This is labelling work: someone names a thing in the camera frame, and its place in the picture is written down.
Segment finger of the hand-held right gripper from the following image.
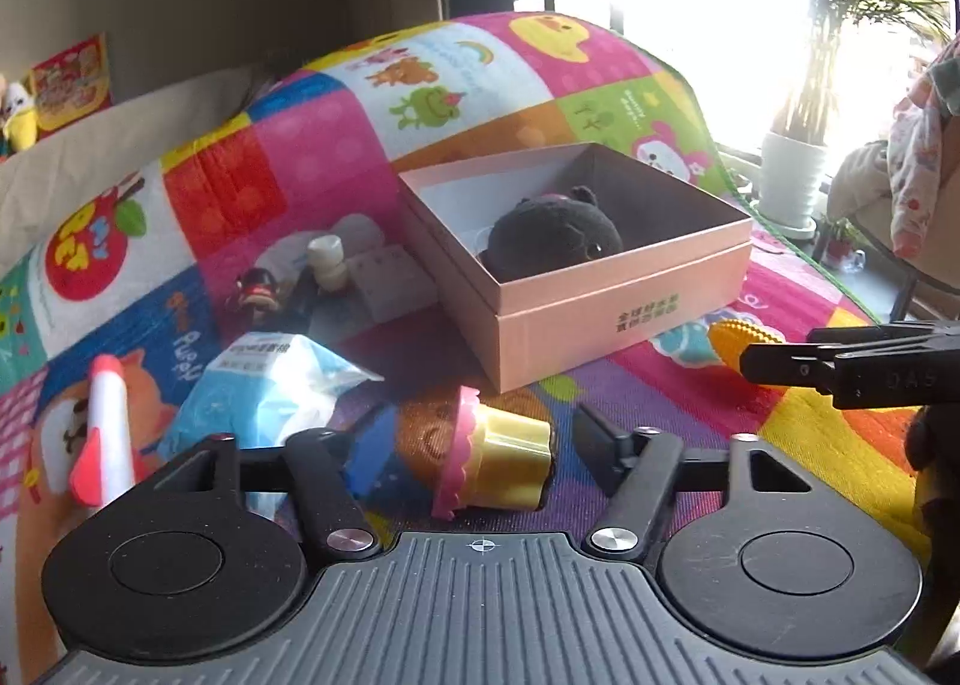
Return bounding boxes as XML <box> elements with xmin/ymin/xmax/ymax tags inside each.
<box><xmin>739</xmin><ymin>342</ymin><xmax>960</xmax><ymax>411</ymax></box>
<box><xmin>806</xmin><ymin>322</ymin><xmax>960</xmax><ymax>350</ymax></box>

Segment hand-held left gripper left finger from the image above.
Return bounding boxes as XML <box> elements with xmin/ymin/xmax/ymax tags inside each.
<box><xmin>139</xmin><ymin>404</ymin><xmax>400</xmax><ymax>561</ymax></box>

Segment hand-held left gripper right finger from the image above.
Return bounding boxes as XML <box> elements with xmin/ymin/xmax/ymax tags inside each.
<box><xmin>572</xmin><ymin>402</ymin><xmax>820</xmax><ymax>557</ymax></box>

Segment yellow toy corn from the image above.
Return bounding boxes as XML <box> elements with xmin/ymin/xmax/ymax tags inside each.
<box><xmin>709</xmin><ymin>319</ymin><xmax>785</xmax><ymax>375</ymax></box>

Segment pink and yellow toy cupcake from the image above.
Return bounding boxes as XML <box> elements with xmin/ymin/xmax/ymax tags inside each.
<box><xmin>431</xmin><ymin>385</ymin><xmax>557</xmax><ymax>522</ymax></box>

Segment pink cardboard box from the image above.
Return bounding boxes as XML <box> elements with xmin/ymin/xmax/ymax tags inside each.
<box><xmin>395</xmin><ymin>142</ymin><xmax>755</xmax><ymax>393</ymax></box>

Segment grey folding stand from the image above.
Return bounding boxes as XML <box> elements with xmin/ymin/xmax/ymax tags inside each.
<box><xmin>309</xmin><ymin>244</ymin><xmax>441</xmax><ymax>348</ymax></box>

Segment black haired doll keychain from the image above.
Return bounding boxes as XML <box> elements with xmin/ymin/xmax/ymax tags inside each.
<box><xmin>234</xmin><ymin>267</ymin><xmax>320</xmax><ymax>337</ymax></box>

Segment small potted plant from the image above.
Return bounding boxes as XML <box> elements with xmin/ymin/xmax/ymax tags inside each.
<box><xmin>821</xmin><ymin>216</ymin><xmax>868</xmax><ymax>273</ymax></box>

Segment blue and white tissue packet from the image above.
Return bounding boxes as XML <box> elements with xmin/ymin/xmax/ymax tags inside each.
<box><xmin>156</xmin><ymin>332</ymin><xmax>385</xmax><ymax>498</ymax></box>

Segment beige cloth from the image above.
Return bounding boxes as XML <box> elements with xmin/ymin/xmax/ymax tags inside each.
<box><xmin>825</xmin><ymin>140</ymin><xmax>898</xmax><ymax>228</ymax></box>

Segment floral garment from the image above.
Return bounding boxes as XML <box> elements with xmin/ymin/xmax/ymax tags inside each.
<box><xmin>889</xmin><ymin>32</ymin><xmax>960</xmax><ymax>263</ymax></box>

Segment white plant pot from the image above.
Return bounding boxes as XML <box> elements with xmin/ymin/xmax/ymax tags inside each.
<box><xmin>750</xmin><ymin>130</ymin><xmax>830</xmax><ymax>236</ymax></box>

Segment small white cup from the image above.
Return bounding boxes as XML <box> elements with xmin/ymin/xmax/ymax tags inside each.
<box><xmin>306</xmin><ymin>235</ymin><xmax>350</xmax><ymax>293</ymax></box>

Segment black plush toy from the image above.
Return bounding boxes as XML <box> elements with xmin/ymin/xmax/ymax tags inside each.
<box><xmin>480</xmin><ymin>184</ymin><xmax>625</xmax><ymax>279</ymax></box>

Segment white and red toy rocket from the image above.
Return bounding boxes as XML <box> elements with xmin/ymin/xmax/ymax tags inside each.
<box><xmin>69</xmin><ymin>355</ymin><xmax>142</xmax><ymax>510</ymax></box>

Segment colourful printed play mat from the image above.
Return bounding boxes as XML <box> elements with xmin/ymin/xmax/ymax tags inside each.
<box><xmin>0</xmin><ymin>11</ymin><xmax>931</xmax><ymax>685</ymax></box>

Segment beige sofa cushion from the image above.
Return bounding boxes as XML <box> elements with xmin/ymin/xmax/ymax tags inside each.
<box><xmin>0</xmin><ymin>65</ymin><xmax>280</xmax><ymax>267</ymax></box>

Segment yellow banana plush toy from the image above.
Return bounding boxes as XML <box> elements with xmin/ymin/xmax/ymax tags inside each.
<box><xmin>2</xmin><ymin>79</ymin><xmax>41</xmax><ymax>155</ymax></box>

